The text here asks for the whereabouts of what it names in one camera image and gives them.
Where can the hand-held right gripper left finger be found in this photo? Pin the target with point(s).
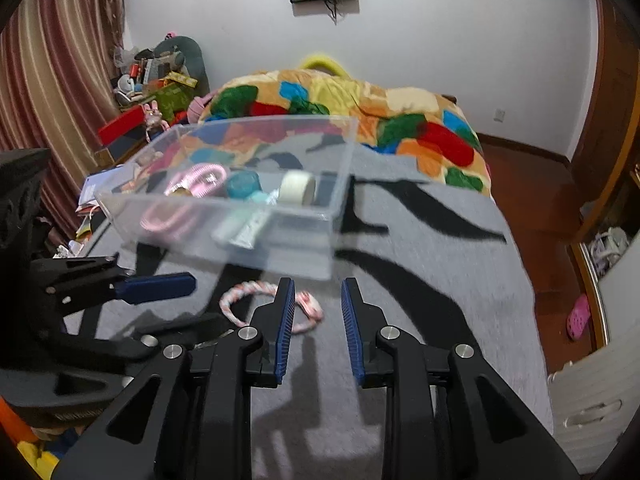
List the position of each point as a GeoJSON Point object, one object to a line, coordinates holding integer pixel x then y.
{"type": "Point", "coordinates": [283, 330]}

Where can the white cloth bundle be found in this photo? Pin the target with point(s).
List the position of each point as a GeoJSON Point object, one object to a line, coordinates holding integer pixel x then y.
{"type": "Point", "coordinates": [609, 247]}

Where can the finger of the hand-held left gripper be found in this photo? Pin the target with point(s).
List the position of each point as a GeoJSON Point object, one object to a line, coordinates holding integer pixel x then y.
{"type": "Point", "coordinates": [120, 342]}
{"type": "Point", "coordinates": [155, 287]}

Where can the white plastic stool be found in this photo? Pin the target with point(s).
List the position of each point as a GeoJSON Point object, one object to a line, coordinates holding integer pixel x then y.
{"type": "Point", "coordinates": [595, 400]}

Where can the red flat box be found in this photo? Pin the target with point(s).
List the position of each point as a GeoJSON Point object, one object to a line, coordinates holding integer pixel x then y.
{"type": "Point", "coordinates": [120, 127]}

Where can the white wall socket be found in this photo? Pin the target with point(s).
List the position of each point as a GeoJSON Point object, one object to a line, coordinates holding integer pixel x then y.
{"type": "Point", "coordinates": [498, 114]}

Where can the brown wooden wardrobe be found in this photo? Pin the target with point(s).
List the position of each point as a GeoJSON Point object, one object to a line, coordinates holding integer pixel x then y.
{"type": "Point", "coordinates": [612, 85]}

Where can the teal round container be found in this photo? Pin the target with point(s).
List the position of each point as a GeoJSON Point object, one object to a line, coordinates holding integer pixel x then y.
{"type": "Point", "coordinates": [242, 185]}

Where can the grey black striped blanket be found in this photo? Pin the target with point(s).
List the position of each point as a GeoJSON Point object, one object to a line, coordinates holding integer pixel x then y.
{"type": "Point", "coordinates": [425, 285]}

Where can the green plush toy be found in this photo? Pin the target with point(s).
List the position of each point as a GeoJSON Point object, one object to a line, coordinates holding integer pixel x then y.
{"type": "Point", "coordinates": [172, 100]}

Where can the white tape roll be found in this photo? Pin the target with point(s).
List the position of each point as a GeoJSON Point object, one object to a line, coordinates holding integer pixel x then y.
{"type": "Point", "coordinates": [296, 187]}

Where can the small light teal item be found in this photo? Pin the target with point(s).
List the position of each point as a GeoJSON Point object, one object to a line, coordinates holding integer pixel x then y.
{"type": "Point", "coordinates": [262, 197]}

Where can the orange cloth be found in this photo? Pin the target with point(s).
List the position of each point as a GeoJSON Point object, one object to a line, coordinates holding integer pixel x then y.
{"type": "Point", "coordinates": [12, 422]}

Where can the striped red curtain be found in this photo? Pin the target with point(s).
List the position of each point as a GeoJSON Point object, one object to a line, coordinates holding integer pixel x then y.
{"type": "Point", "coordinates": [55, 70]}

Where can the yellow pillow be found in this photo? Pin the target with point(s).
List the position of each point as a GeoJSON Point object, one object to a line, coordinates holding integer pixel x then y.
{"type": "Point", "coordinates": [325, 62]}

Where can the clear plastic storage box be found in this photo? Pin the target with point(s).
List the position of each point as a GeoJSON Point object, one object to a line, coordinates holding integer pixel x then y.
{"type": "Point", "coordinates": [200, 245]}

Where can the colourful patchwork blanket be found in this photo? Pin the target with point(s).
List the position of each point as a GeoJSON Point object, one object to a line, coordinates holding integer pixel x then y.
{"type": "Point", "coordinates": [400, 125]}

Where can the yellow patterned box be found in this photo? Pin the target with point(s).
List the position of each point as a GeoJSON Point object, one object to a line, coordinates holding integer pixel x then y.
{"type": "Point", "coordinates": [181, 79]}

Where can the white squeeze tube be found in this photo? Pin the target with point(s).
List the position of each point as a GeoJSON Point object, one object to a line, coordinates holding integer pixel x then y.
{"type": "Point", "coordinates": [242, 230]}

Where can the pink knitted item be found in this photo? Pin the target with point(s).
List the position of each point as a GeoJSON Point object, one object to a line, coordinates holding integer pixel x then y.
{"type": "Point", "coordinates": [199, 107]}

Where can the pile of papers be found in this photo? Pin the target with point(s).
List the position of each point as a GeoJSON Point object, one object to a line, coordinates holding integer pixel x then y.
{"type": "Point", "coordinates": [97, 185]}

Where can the yellow cloth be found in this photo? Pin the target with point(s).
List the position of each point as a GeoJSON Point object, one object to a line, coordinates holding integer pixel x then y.
{"type": "Point", "coordinates": [37, 460]}

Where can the pink clog shoe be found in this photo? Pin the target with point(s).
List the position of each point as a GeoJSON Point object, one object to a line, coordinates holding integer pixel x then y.
{"type": "Point", "coordinates": [579, 317]}

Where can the pink bunny toy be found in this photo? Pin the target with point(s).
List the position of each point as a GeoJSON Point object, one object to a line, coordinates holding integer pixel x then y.
{"type": "Point", "coordinates": [152, 116]}

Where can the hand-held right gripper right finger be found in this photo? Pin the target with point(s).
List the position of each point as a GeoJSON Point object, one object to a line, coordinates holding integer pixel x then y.
{"type": "Point", "coordinates": [351, 330]}

